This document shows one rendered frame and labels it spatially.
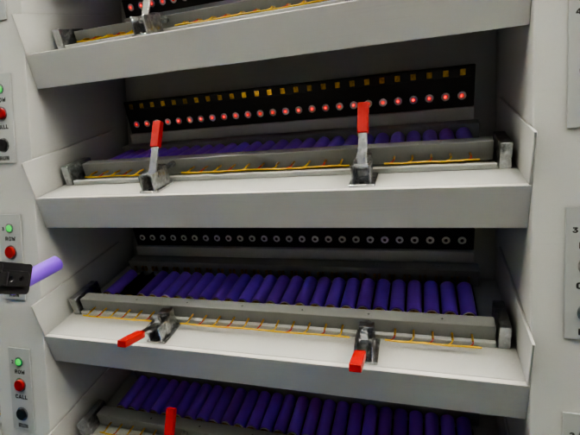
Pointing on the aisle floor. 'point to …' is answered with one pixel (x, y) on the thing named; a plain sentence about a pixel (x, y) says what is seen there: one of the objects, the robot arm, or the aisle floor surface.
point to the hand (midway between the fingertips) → (2, 277)
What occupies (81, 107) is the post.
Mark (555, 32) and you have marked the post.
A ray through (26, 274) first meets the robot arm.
